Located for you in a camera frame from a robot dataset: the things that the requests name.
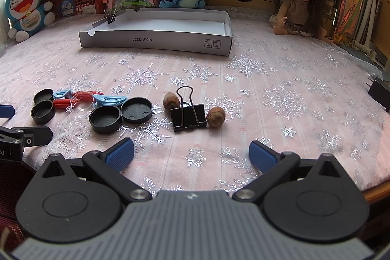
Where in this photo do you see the small black round cup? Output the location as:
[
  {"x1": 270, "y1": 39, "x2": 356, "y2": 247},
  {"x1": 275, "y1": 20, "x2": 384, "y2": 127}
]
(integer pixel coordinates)
[{"x1": 30, "y1": 100, "x2": 56, "y2": 125}]

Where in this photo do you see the red plastic crate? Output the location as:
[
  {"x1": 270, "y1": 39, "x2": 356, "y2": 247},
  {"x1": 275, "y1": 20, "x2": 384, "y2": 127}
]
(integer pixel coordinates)
[{"x1": 42, "y1": 0, "x2": 105, "y2": 19}]

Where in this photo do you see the large black binder clip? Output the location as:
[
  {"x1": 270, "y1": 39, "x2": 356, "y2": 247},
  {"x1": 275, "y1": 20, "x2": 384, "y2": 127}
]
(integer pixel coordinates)
[{"x1": 171, "y1": 85, "x2": 208, "y2": 132}]

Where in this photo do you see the blue Doraemon plush toy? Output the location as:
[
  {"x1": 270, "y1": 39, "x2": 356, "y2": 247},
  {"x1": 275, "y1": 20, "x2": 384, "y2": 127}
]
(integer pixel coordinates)
[{"x1": 5, "y1": 0, "x2": 56, "y2": 43}]

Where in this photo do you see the small black binder clip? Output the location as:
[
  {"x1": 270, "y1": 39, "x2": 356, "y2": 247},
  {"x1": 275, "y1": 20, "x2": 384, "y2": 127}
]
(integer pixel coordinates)
[{"x1": 104, "y1": 8, "x2": 118, "y2": 24}]

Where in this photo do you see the small black round lid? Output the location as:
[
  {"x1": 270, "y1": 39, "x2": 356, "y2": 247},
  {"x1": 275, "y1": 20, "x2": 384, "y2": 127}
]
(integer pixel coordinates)
[{"x1": 33, "y1": 88, "x2": 54, "y2": 104}]

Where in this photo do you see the brown-haired baby doll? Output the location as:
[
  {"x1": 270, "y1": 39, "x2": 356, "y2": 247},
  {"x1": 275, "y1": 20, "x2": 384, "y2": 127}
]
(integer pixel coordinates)
[{"x1": 269, "y1": 0, "x2": 332, "y2": 44}]

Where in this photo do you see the pink snowflake tablecloth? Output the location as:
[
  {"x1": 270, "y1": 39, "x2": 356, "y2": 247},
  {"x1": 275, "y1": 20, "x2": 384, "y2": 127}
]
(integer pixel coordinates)
[{"x1": 1, "y1": 10, "x2": 389, "y2": 193}]

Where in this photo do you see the black power adapter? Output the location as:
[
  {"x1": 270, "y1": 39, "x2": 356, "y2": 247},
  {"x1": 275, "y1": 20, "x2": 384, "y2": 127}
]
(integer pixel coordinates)
[{"x1": 368, "y1": 77, "x2": 390, "y2": 113}]

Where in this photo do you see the small blue plastic clip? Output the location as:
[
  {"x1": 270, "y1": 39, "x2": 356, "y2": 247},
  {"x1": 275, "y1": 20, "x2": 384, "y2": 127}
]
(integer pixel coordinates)
[{"x1": 53, "y1": 89, "x2": 73, "y2": 100}]

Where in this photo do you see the light brown walnut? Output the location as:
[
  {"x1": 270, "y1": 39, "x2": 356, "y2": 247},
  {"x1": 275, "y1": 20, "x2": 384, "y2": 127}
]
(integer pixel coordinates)
[{"x1": 206, "y1": 106, "x2": 225, "y2": 128}]

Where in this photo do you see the white cardboard tray box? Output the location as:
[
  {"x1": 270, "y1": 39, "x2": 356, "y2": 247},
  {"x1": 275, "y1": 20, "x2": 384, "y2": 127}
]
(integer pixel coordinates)
[{"x1": 79, "y1": 8, "x2": 233, "y2": 56}]

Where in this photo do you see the wooden drawer shelf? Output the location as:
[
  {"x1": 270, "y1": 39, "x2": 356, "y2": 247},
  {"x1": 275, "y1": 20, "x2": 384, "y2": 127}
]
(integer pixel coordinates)
[{"x1": 205, "y1": 0, "x2": 275, "y2": 12}]

